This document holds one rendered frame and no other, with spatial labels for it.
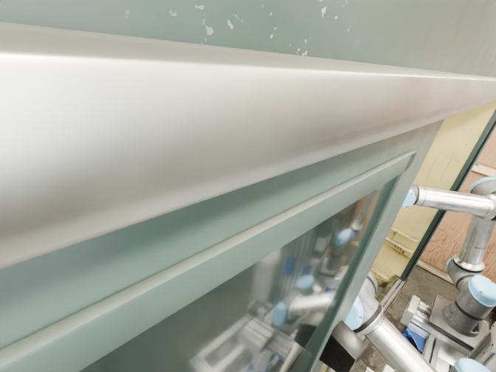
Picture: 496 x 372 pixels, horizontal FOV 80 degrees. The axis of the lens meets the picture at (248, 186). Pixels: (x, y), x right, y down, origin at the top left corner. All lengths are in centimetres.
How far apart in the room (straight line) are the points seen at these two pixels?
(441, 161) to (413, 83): 171
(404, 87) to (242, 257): 12
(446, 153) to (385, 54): 168
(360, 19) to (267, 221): 12
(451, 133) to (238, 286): 175
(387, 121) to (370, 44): 5
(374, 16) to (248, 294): 18
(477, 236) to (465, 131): 55
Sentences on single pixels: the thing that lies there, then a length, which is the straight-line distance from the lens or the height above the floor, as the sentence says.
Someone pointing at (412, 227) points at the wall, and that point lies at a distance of 205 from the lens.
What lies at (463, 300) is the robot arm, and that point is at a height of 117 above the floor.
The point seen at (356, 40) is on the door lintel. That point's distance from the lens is 19.
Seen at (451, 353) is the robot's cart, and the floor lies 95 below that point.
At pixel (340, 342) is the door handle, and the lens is 64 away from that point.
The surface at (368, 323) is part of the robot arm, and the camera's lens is 100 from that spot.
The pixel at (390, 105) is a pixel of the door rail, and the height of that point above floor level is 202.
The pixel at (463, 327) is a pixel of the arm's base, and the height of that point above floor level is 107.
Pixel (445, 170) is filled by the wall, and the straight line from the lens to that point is 191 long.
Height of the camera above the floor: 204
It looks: 28 degrees down
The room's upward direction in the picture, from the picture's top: 11 degrees clockwise
